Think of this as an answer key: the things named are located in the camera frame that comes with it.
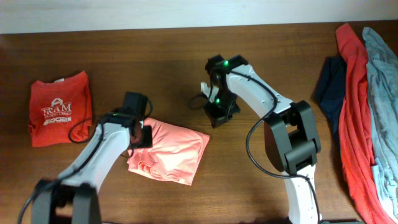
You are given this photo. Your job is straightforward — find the salmon pink t-shirt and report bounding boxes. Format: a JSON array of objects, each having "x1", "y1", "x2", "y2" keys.
[{"x1": 127, "y1": 118, "x2": 210, "y2": 185}]

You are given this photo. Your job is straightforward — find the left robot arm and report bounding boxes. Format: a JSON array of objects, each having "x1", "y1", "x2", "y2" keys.
[{"x1": 29, "y1": 92, "x2": 153, "y2": 223}]

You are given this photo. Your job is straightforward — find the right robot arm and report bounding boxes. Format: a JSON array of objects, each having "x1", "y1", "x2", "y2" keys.
[{"x1": 201, "y1": 55, "x2": 322, "y2": 223}]

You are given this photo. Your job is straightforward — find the folded red printed t-shirt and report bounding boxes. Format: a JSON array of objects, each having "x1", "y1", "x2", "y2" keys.
[{"x1": 29, "y1": 72, "x2": 93, "y2": 147}]

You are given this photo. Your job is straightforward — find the navy blue garment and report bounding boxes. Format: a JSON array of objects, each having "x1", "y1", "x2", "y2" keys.
[{"x1": 315, "y1": 56, "x2": 347, "y2": 139}]

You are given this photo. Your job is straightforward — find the red orange garment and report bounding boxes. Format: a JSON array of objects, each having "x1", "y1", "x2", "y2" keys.
[{"x1": 335, "y1": 23, "x2": 392, "y2": 223}]

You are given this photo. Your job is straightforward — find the grey blue garment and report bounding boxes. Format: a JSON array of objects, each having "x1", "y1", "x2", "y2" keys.
[{"x1": 362, "y1": 27, "x2": 397, "y2": 223}]

